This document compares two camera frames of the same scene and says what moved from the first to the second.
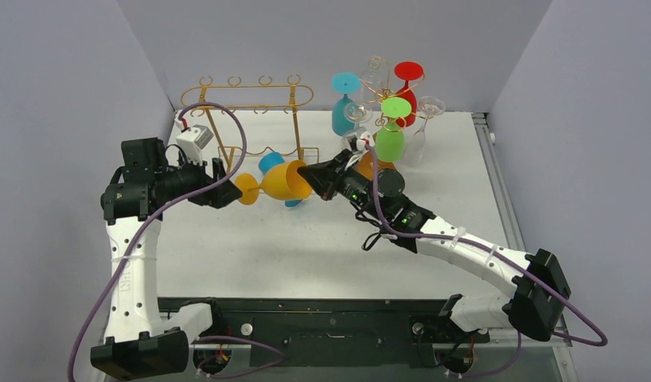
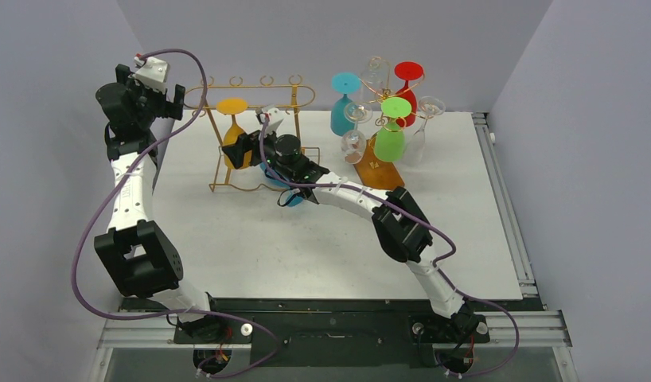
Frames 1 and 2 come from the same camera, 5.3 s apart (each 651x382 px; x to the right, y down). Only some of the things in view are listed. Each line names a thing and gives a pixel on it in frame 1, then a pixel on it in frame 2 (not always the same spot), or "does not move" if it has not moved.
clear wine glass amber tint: (428, 106) does not move
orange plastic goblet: (282, 182) → (233, 106)
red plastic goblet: (408, 71) does not move
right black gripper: (335, 176) → (241, 150)
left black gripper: (216, 196) → (171, 110)
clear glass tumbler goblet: (375, 80) does not move
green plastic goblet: (390, 142) does not move
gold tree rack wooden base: (364, 168) does not move
